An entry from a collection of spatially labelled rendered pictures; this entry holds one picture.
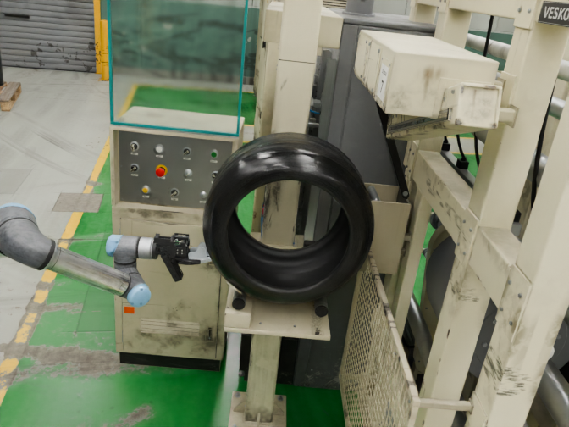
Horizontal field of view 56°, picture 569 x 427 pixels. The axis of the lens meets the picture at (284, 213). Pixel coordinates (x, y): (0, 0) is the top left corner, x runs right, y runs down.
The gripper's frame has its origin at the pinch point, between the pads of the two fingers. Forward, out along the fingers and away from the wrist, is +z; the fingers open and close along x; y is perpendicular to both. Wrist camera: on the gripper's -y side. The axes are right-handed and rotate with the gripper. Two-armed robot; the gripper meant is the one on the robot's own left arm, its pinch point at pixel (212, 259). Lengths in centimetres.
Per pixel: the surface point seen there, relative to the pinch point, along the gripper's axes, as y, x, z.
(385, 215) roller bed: 14, 19, 61
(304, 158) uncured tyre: 42, -9, 27
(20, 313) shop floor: -100, 97, -118
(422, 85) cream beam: 71, -35, 50
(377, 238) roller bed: 5, 19, 60
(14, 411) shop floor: -100, 24, -88
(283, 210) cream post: 9.4, 26.4, 23.6
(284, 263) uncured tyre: -7.0, 14.7, 25.9
